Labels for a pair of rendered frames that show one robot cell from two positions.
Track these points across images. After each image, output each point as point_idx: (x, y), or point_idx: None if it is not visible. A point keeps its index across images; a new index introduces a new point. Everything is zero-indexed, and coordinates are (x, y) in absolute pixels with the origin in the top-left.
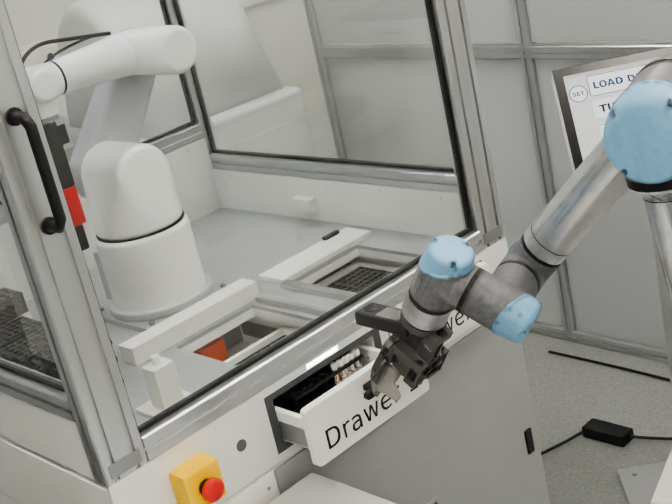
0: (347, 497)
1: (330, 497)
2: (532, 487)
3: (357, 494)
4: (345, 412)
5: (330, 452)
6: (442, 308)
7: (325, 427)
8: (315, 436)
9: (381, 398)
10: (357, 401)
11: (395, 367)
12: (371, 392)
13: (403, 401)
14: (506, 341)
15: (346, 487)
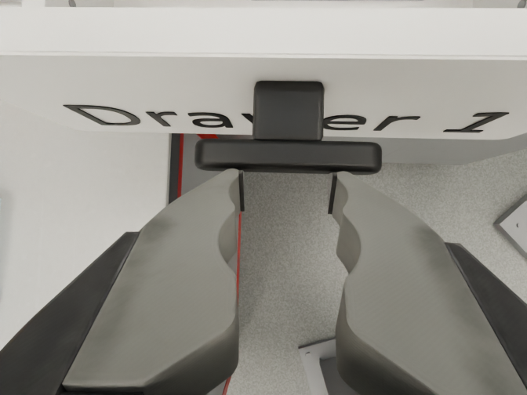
0: (135, 186)
1: (121, 154)
2: (518, 143)
3: (150, 197)
4: (158, 100)
5: (107, 126)
6: None
7: (61, 100)
8: (19, 102)
9: (329, 116)
10: (219, 98)
11: (347, 244)
12: (219, 167)
13: (400, 133)
14: None
15: (160, 160)
